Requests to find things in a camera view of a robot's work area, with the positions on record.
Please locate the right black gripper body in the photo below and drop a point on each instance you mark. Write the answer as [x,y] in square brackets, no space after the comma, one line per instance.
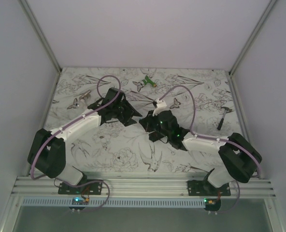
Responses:
[152,123]

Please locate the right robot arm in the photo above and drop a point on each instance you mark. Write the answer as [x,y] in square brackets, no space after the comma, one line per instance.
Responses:
[240,159]

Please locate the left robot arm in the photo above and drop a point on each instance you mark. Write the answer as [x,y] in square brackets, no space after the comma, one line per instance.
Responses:
[48,151]

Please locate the silver white small tool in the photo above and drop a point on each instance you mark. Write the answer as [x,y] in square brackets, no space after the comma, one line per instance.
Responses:
[82,101]

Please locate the right frame post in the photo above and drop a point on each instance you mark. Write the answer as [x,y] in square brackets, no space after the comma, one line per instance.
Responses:
[255,32]

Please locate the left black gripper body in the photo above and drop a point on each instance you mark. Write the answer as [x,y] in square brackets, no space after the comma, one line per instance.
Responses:
[124,112]

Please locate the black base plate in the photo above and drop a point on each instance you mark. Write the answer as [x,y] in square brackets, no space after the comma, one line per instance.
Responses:
[204,188]
[91,189]

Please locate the floral patterned mat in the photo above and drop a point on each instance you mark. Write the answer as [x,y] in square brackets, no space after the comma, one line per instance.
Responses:
[195,98]

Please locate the white slotted cable duct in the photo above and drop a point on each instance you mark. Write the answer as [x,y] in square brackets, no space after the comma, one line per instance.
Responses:
[118,202]

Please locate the controller board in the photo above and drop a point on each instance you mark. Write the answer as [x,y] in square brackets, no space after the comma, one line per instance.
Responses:
[212,206]
[78,204]

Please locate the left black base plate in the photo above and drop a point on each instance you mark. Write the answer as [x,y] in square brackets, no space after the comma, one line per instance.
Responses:
[91,189]

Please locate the left controller board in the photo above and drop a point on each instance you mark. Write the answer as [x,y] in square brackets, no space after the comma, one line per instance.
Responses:
[78,204]

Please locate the black fuse box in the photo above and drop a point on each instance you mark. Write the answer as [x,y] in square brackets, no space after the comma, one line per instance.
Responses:
[157,136]

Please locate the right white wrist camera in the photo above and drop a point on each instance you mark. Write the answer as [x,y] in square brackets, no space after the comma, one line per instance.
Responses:
[160,106]

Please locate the frame post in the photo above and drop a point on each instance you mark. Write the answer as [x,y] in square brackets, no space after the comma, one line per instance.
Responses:
[39,32]
[255,32]

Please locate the green toy tool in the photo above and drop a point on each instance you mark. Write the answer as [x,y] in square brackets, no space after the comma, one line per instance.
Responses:
[146,81]

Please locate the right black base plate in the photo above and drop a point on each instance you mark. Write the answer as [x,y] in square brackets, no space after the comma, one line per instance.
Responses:
[204,188]

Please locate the left frame post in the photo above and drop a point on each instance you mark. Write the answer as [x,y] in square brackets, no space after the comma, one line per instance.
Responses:
[39,32]

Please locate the right controller board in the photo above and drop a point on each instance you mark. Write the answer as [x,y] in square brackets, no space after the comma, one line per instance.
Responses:
[212,206]

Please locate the aluminium rail frame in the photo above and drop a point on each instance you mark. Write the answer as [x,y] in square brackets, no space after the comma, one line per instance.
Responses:
[162,185]

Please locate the small hammer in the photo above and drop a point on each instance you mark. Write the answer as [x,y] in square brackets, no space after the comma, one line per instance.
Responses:
[226,111]

